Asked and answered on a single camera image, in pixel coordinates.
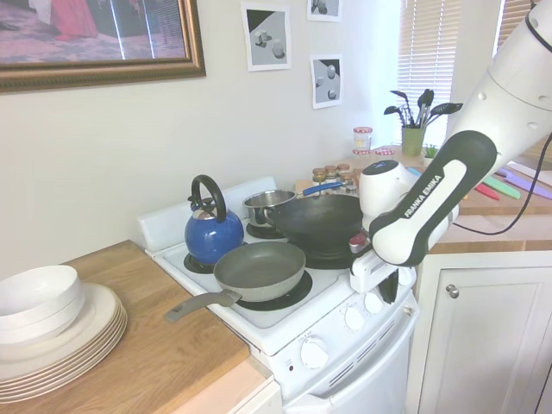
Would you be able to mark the green knife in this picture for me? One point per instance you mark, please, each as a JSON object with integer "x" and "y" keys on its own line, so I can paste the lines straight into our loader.
{"x": 502, "y": 187}

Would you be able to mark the medium grey shapes paper print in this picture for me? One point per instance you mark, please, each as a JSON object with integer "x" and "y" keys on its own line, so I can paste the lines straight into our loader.
{"x": 327, "y": 82}

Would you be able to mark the white bowl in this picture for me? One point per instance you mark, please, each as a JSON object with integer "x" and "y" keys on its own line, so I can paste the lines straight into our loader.
{"x": 34, "y": 289}
{"x": 52, "y": 323}

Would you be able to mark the wide white window blinds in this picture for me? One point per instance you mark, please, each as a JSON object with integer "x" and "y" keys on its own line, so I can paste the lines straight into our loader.
{"x": 424, "y": 52}

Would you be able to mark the black tongs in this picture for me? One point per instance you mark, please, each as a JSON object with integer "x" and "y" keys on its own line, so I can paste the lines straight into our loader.
{"x": 424, "y": 103}

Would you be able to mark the red knife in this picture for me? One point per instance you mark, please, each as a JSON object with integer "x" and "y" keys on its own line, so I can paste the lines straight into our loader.
{"x": 487, "y": 190}

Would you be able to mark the black ladle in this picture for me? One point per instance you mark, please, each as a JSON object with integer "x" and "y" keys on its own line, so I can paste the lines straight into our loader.
{"x": 393, "y": 111}

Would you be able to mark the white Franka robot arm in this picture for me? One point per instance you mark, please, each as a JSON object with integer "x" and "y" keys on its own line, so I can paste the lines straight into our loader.
{"x": 431, "y": 202}

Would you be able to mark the white oven temperature knob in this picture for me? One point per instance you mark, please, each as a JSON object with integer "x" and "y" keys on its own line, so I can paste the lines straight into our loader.
{"x": 314, "y": 353}

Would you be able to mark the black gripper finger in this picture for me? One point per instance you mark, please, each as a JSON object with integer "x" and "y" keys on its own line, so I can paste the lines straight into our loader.
{"x": 384, "y": 290}
{"x": 394, "y": 286}

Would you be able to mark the black stove burner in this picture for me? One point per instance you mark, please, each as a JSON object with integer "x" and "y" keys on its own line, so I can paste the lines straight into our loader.
{"x": 328, "y": 259}
{"x": 263, "y": 230}
{"x": 196, "y": 263}
{"x": 302, "y": 290}

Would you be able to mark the purple knife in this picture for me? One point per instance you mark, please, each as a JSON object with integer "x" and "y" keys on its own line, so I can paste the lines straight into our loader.
{"x": 522, "y": 179}

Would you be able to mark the grey frying pan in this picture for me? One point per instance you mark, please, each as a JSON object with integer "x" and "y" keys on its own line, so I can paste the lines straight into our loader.
{"x": 259, "y": 269}

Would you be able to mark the white electric stove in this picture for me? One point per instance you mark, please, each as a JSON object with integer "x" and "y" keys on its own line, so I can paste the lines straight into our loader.
{"x": 276, "y": 319}

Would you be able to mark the black wok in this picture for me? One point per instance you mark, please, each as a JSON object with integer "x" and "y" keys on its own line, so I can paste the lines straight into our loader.
{"x": 319, "y": 220}

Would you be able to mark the small green plant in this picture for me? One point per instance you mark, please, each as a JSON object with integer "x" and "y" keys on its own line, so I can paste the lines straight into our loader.
{"x": 430, "y": 151}

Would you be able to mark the black spatula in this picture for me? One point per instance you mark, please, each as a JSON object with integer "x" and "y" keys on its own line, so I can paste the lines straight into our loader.
{"x": 400, "y": 101}

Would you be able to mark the red and grey small device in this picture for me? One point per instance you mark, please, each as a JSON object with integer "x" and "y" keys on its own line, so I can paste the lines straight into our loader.
{"x": 357, "y": 243}

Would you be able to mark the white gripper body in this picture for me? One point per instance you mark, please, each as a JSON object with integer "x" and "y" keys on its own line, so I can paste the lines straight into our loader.
{"x": 366, "y": 274}

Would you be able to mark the glass jar red checkered lid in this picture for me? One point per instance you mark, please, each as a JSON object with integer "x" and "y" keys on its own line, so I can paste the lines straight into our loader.
{"x": 384, "y": 152}
{"x": 362, "y": 139}

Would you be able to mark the silver cabinet knob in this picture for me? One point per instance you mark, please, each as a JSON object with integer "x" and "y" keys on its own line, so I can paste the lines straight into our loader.
{"x": 452, "y": 291}

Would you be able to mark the blue knife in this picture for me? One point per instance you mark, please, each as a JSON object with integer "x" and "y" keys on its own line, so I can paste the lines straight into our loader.
{"x": 414, "y": 171}

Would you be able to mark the cream plate with brown rim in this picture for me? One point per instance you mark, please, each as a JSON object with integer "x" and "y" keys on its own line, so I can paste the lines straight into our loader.
{"x": 122, "y": 340}
{"x": 125, "y": 328}
{"x": 124, "y": 323}
{"x": 122, "y": 318}
{"x": 97, "y": 315}
{"x": 124, "y": 334}

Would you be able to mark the black slotted spoon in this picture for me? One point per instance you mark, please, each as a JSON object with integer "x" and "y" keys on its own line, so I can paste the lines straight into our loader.
{"x": 446, "y": 108}

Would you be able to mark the white burner knob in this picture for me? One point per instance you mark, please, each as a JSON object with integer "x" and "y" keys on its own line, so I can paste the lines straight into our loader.
{"x": 373, "y": 303}
{"x": 354, "y": 319}

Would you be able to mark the white cabinet door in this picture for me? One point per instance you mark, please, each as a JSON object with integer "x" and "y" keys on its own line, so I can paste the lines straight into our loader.
{"x": 487, "y": 336}

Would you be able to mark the spice jar with brown lid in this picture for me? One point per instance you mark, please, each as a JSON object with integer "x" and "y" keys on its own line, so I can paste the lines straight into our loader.
{"x": 343, "y": 168}
{"x": 330, "y": 172}
{"x": 347, "y": 180}
{"x": 319, "y": 176}

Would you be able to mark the green utensil holder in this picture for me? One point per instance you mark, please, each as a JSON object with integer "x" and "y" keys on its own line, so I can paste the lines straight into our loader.
{"x": 413, "y": 141}

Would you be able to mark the large grey shapes paper print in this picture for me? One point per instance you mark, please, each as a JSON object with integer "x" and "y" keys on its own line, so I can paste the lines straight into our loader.
{"x": 267, "y": 36}

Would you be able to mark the small grey shapes paper print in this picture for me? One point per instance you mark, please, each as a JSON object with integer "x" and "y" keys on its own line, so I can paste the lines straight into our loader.
{"x": 324, "y": 8}

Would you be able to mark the gold framed painting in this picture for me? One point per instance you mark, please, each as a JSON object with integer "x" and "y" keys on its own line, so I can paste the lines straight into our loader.
{"x": 86, "y": 30}

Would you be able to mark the narrow white window blinds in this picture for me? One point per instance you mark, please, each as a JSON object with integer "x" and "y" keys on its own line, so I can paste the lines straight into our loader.
{"x": 513, "y": 21}

